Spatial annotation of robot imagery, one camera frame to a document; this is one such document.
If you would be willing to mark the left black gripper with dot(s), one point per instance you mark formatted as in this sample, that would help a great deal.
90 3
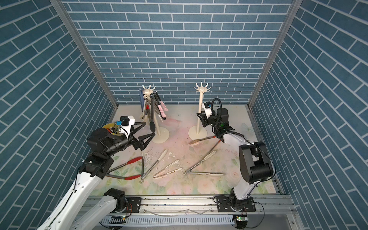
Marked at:
136 144

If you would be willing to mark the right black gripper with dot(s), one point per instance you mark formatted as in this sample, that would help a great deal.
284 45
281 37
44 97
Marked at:
204 121

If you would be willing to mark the cream utensil rack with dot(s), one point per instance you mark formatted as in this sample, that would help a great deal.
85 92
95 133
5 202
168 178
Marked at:
161 134
198 131

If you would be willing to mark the black steel tongs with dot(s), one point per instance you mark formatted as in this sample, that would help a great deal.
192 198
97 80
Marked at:
154 110

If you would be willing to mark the blue cream tongs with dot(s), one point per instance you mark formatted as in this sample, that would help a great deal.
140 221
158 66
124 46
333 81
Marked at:
142 100

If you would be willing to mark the steel tongs cream tips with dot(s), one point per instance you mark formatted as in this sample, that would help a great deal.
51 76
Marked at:
145 116

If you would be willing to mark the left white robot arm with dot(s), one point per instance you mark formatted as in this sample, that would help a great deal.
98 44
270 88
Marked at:
104 143

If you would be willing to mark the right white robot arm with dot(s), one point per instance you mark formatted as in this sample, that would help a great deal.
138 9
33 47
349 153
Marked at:
255 163

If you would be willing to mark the steel tongs white tips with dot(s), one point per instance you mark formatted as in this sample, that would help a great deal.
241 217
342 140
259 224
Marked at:
151 168

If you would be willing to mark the red tipped steel tongs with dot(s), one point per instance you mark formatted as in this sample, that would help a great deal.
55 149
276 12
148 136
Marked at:
121 172

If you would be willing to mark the steel tongs cream ends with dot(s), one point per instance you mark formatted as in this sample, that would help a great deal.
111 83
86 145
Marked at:
198 168

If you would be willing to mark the yellow cup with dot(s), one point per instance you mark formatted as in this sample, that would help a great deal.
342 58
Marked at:
112 128

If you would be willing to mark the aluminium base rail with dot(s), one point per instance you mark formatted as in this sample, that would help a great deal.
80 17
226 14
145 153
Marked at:
259 212

